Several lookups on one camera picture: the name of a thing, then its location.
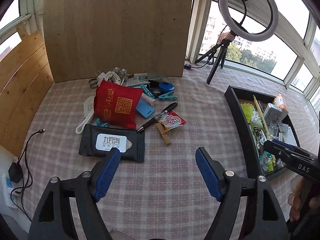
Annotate yellow green shuttlecock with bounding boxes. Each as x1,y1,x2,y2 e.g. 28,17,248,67
240,103,254,123

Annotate black wet wipes pack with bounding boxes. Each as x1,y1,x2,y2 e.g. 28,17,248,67
79,124,145,163

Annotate white paper box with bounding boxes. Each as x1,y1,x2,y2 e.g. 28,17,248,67
279,124,298,146

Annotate wooden plank wall panel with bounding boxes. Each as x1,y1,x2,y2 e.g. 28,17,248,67
1,31,54,157

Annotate red fabric pouch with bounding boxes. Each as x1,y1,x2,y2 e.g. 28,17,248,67
93,80,143,129

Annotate yellow chopsticks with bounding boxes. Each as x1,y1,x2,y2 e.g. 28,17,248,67
253,96,270,139

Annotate person right hand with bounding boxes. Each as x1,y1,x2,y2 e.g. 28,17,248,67
287,175,304,222

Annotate black usb cable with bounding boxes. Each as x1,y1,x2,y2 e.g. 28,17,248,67
10,128,47,223

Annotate pink plaid tablecloth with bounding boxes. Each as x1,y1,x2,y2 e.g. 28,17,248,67
23,68,319,239

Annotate black power adapter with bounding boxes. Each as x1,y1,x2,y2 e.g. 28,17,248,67
8,162,23,183

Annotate orange tissue pack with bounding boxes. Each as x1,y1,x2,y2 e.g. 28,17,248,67
272,94,289,120

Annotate black storage tray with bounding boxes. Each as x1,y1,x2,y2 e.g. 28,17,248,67
224,84,302,182

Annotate blue silicone tag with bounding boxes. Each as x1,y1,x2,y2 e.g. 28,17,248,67
136,98,155,118

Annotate teal clothespin on table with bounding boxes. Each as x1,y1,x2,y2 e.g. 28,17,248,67
158,91,178,101

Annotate red coffee sachet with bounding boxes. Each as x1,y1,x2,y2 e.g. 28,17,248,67
159,110,187,132

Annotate silver metal tin box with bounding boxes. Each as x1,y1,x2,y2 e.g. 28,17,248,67
263,103,282,125

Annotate black pen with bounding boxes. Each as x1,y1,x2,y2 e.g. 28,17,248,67
137,102,178,133

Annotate white ring light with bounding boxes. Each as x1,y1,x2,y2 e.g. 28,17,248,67
218,0,279,42

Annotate brown cardboard panel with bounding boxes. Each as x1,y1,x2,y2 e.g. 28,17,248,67
43,0,191,82

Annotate light green cleaning cloth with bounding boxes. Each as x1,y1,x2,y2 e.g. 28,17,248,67
249,120,267,155

